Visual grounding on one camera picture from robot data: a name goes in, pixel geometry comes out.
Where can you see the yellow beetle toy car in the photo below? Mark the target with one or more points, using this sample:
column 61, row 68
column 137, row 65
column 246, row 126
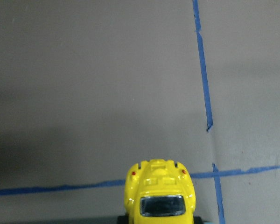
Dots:
column 159, row 191

